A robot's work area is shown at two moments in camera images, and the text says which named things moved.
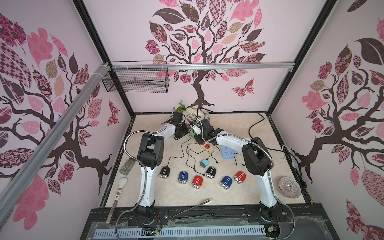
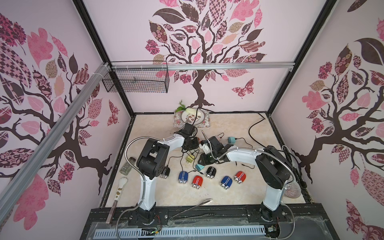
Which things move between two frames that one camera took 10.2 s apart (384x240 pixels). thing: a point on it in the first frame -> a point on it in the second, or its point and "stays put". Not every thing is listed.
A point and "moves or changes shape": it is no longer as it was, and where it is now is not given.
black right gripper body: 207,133 -> 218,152
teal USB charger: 204,163 moves or changes shape
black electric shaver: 210,172 stays put
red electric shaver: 240,177 stays put
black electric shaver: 164,172 stays put
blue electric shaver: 183,177 stays put
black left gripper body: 183,130 -> 193,144
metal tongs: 203,203 stays put
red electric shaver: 197,182 stays put
